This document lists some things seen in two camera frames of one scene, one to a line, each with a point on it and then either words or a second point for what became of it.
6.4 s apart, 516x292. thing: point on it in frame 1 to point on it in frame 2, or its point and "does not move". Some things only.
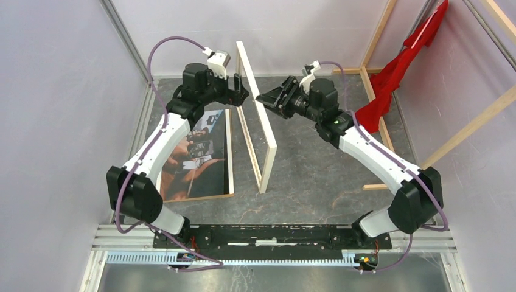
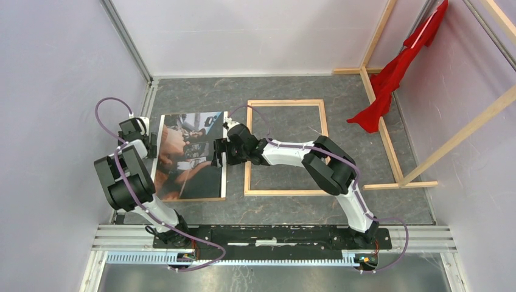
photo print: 198,166 does not move
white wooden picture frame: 243,66 to 247,192
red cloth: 385,81 does not move
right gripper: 271,97 to 222,145
